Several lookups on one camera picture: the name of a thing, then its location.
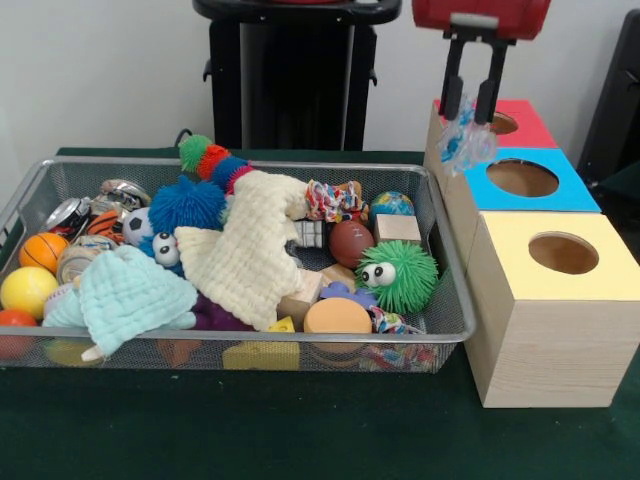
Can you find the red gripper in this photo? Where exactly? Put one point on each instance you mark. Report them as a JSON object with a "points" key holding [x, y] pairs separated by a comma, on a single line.
{"points": [[480, 7]]}

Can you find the crushed clear plastic bottle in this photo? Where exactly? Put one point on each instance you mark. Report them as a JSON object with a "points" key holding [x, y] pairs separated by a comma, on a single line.
{"points": [[467, 142]]}

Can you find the cream knitted cloth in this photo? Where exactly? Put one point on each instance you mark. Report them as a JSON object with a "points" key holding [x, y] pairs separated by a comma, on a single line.
{"points": [[250, 250]]}

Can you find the wooden three-hole box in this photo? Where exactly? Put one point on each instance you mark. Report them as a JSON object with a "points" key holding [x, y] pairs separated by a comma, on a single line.
{"points": [[550, 350]]}

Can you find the silver mesh bin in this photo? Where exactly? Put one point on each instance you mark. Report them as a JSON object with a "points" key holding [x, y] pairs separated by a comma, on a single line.
{"points": [[200, 336]]}

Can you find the black upright panel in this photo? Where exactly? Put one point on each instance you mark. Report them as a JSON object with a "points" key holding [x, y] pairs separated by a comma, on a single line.
{"points": [[615, 100]]}

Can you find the wooden cube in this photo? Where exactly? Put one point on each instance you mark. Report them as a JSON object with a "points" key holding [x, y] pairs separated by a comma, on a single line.
{"points": [[397, 227]]}

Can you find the dark green table cloth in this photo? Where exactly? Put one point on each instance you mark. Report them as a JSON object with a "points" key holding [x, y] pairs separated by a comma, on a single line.
{"points": [[300, 430], [625, 182]]}

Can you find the brown toy football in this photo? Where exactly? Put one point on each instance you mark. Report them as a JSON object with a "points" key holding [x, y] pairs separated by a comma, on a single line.
{"points": [[350, 245]]}

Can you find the green spiky toy with eyes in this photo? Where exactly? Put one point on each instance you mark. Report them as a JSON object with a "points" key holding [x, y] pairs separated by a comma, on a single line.
{"points": [[405, 280]]}

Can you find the orange foam disc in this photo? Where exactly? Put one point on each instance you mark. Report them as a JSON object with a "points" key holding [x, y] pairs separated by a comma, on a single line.
{"points": [[337, 317]]}

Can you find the multicolour spiky caterpillar toy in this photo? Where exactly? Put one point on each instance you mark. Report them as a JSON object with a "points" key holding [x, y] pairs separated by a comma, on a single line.
{"points": [[210, 157]]}

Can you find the blue spiky toy with eyes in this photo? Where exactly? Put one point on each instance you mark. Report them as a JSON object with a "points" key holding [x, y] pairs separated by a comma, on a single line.
{"points": [[185, 205]]}

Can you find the light blue cloth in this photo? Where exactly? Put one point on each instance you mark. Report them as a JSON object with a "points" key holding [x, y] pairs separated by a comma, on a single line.
{"points": [[130, 295]]}

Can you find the orange basketball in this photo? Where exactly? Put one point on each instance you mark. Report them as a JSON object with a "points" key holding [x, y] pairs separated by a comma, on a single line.
{"points": [[42, 252]]}

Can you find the yellow ball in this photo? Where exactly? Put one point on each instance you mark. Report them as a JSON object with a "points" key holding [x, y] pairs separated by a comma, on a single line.
{"points": [[27, 292]]}

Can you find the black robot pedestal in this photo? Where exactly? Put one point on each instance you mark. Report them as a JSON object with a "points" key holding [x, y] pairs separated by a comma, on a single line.
{"points": [[290, 90]]}

